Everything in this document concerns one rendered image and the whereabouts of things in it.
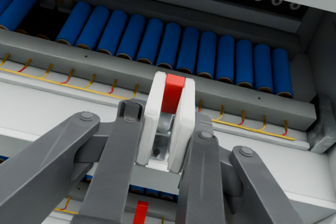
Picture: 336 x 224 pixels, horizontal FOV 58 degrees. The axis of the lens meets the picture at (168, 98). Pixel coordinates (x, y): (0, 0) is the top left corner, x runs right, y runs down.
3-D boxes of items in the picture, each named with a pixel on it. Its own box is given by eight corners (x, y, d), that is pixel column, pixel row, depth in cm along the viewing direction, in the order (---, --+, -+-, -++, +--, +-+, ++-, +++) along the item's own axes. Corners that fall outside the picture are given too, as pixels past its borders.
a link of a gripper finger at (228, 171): (190, 156, 13) (258, 172, 13) (191, 109, 18) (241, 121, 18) (182, 184, 13) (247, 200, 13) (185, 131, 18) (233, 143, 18)
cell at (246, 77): (248, 53, 35) (249, 96, 31) (233, 49, 35) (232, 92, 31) (254, 41, 34) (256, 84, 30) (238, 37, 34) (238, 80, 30)
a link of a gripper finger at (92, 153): (130, 174, 13) (63, 159, 13) (144, 123, 18) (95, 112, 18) (136, 145, 13) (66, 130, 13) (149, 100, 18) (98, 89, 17)
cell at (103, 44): (129, 13, 34) (115, 53, 30) (124, 25, 35) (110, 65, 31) (114, 6, 33) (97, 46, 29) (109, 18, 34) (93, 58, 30)
